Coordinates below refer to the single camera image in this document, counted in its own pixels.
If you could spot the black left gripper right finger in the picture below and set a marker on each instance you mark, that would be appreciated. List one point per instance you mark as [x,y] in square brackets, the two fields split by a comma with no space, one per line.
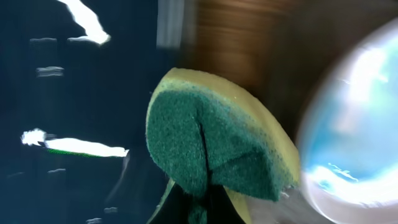
[220,208]

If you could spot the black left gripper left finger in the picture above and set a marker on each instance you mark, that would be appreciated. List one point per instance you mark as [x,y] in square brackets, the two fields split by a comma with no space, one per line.
[178,207]

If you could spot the green and yellow sponge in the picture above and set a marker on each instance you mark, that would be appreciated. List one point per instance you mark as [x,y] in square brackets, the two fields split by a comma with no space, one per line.
[203,130]

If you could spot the white plate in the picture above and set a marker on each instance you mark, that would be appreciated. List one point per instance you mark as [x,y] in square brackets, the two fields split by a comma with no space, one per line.
[348,135]

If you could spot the dark blue water tray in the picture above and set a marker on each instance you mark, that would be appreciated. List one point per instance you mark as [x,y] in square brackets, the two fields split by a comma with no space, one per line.
[76,80]

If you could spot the dark brown serving tray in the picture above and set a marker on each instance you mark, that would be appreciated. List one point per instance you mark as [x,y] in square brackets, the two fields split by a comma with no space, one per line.
[300,48]

